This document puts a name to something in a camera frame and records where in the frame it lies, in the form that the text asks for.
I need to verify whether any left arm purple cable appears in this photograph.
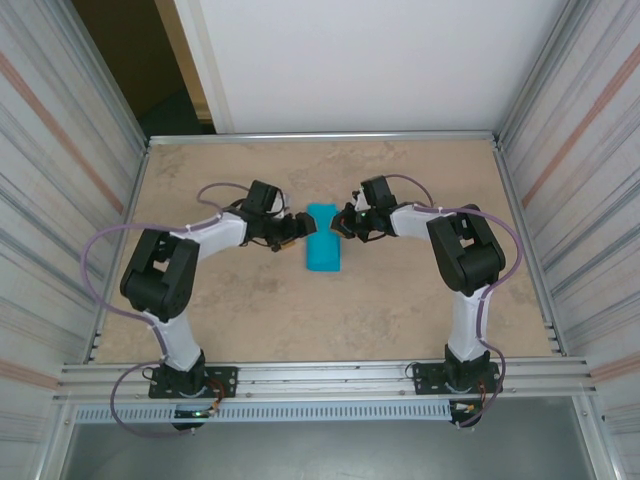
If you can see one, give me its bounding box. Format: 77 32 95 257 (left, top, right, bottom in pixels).
82 182 251 439

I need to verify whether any aluminium frame rail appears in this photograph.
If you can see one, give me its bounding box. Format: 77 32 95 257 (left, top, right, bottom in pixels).
147 130 501 147
82 139 154 364
492 137 569 359

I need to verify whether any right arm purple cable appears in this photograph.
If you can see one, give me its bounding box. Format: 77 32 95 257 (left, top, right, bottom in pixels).
382 173 525 430

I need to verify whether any aluminium corner post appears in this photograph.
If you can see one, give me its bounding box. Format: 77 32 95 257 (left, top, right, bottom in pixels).
62 0 151 146
499 0 581 136

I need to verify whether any blue cloth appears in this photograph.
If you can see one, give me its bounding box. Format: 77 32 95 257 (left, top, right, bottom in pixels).
303 202 344 274

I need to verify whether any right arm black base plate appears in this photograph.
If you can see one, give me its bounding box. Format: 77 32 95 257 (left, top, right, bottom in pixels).
409 362 501 396

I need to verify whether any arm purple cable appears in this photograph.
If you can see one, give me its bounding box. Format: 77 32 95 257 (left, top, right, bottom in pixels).
382 173 525 430
82 182 251 439

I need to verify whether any wide aluminium mounting rail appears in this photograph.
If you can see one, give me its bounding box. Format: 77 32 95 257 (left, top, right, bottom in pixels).
54 357 599 401

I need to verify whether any slotted grey cable duct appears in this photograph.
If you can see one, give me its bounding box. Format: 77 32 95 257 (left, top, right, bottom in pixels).
73 399 454 424

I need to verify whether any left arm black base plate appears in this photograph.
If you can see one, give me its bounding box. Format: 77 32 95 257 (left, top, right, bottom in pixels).
148 366 239 400

